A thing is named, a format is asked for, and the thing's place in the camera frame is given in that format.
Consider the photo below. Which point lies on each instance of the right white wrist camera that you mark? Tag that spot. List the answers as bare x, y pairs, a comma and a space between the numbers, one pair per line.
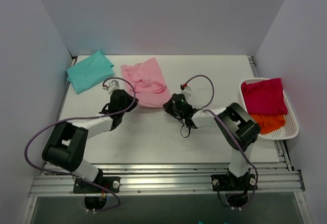
186, 91

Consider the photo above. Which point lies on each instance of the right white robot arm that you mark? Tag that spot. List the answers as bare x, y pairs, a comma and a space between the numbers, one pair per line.
236, 125

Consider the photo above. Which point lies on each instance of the white plastic basket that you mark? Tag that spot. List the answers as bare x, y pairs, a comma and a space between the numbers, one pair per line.
289, 130

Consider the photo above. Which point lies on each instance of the magenta t-shirt in basket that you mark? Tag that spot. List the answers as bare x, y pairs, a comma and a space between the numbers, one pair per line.
265, 97

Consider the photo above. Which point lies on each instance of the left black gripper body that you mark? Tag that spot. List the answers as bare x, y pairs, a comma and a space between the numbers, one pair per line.
107, 109

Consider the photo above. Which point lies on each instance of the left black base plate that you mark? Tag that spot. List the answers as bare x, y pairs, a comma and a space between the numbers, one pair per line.
112, 183

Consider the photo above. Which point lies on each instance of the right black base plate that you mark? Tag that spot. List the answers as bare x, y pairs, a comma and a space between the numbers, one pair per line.
224, 182

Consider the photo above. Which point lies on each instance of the aluminium rail frame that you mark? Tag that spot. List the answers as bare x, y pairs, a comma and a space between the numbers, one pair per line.
171, 179

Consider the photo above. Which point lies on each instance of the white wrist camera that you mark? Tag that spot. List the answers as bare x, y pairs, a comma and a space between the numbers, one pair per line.
111, 87
186, 91

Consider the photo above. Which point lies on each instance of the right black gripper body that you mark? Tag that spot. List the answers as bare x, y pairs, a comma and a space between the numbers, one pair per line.
169, 108

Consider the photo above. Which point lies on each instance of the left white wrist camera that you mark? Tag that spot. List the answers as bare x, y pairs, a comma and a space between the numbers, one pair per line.
111, 87

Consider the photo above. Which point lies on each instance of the orange t-shirt in basket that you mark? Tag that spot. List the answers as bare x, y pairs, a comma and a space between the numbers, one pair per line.
268, 123

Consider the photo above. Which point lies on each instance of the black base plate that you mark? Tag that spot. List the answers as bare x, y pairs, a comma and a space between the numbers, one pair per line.
112, 183
224, 182

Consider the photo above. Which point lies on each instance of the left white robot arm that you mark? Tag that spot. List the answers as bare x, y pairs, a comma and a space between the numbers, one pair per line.
66, 145

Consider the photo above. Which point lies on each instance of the teal folded t-shirt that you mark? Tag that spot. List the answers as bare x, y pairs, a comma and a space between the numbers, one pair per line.
90, 72

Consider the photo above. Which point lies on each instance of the pink t-shirt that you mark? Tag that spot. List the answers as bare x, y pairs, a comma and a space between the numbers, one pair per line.
148, 82

